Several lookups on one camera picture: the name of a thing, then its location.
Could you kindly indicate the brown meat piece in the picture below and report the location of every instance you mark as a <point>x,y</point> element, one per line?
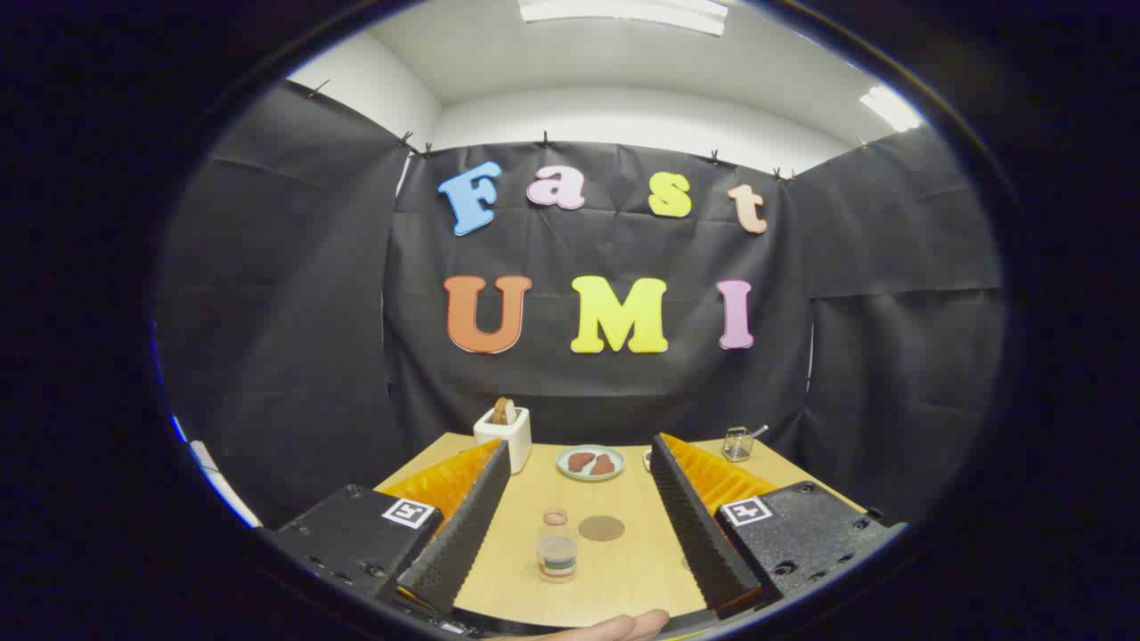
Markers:
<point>603,466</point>
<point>580,461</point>

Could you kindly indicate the bread slice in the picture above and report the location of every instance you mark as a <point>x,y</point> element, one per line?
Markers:
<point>503,410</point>

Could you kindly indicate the round brown coaster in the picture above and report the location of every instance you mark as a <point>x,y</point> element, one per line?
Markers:
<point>602,529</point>

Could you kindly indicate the black backdrop cloth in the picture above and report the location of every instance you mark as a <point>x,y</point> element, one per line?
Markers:
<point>294,312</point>

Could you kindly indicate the pale green plate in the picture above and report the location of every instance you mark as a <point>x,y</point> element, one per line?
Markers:
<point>590,476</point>

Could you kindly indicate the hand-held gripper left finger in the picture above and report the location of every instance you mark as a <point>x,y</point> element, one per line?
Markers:
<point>463,534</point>

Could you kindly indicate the wooden table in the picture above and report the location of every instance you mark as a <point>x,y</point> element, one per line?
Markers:
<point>623,579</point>

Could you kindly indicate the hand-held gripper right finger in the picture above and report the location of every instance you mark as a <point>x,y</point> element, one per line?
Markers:
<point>695,534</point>

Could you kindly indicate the small ceiling light panel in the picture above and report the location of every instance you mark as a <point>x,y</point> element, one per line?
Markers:
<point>889,109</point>

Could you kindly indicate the white toaster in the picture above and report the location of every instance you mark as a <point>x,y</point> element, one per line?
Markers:
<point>508,438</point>

